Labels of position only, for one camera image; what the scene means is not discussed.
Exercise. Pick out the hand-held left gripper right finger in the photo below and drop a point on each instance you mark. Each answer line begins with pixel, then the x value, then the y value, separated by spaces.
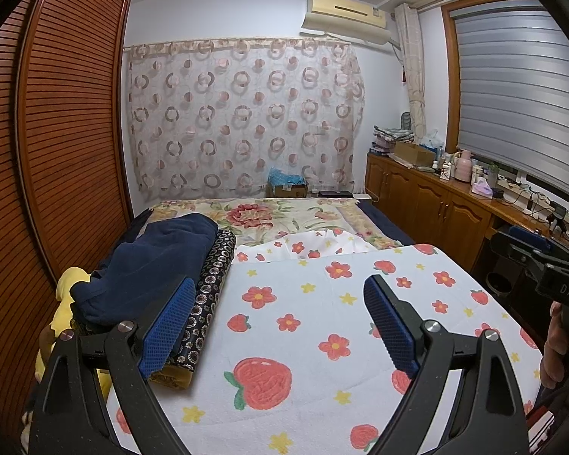
pixel 391 331

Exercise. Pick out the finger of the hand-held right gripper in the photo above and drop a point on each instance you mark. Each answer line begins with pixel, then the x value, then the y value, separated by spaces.
pixel 531 244

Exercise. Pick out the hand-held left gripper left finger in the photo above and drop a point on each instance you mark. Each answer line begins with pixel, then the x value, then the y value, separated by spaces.
pixel 166 331

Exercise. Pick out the navy printed T-shirt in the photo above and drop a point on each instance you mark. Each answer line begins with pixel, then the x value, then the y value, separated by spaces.
pixel 147 265

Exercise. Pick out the person's right hand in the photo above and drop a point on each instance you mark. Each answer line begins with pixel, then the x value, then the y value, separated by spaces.
pixel 557 365

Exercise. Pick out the black waste bin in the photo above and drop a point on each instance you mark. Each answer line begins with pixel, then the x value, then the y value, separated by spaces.
pixel 500 284

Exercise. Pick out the dark medallion-patterned cushion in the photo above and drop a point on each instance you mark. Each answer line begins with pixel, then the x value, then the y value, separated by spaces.
pixel 208 303

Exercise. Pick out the white power strip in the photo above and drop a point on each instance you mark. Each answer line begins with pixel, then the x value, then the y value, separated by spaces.
pixel 517 186

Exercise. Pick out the pink tissue pack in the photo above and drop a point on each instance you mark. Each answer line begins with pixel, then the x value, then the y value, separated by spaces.
pixel 481 188

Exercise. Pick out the white strawberry-print blanket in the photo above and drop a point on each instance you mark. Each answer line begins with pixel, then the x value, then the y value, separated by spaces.
pixel 313 322

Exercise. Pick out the pink thermos jug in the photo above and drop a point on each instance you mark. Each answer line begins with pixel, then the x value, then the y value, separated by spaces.
pixel 463 166

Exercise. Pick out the navy bed cover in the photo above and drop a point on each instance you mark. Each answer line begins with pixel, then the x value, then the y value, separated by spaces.
pixel 389 227

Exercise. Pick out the wooden sideboard cabinet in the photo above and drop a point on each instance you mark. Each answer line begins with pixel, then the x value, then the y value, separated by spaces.
pixel 426 199

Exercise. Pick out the white carton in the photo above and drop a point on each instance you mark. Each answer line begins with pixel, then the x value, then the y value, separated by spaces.
pixel 445 168

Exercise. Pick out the open cardboard box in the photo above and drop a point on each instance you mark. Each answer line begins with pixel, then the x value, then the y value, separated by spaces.
pixel 413 154

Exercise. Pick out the flat black box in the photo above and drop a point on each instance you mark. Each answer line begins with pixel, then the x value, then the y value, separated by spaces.
pixel 335 194

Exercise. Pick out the grey window blind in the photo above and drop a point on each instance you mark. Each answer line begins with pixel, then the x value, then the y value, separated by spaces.
pixel 521 95

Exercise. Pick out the floral bed sheet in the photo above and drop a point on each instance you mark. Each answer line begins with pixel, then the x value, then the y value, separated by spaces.
pixel 275 215

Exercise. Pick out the small labelled cardboard box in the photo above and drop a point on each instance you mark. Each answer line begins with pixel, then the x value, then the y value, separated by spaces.
pixel 289 191

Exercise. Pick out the stack of folded cloths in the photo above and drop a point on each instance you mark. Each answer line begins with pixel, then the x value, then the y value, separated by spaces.
pixel 392 136

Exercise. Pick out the blue plastic bag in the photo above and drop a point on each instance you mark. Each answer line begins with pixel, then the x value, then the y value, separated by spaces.
pixel 286 176

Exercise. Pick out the beige window curtain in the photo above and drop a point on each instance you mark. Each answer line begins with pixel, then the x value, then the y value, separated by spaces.
pixel 413 71

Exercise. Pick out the sheer circle-patterned curtain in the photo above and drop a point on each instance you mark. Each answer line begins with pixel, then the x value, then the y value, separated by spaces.
pixel 246 118

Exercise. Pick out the wooden louvered wardrobe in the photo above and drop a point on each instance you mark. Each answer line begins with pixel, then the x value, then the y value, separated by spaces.
pixel 61 128

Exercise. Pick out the wall air conditioner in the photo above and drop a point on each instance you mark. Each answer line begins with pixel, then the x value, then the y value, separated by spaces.
pixel 346 16

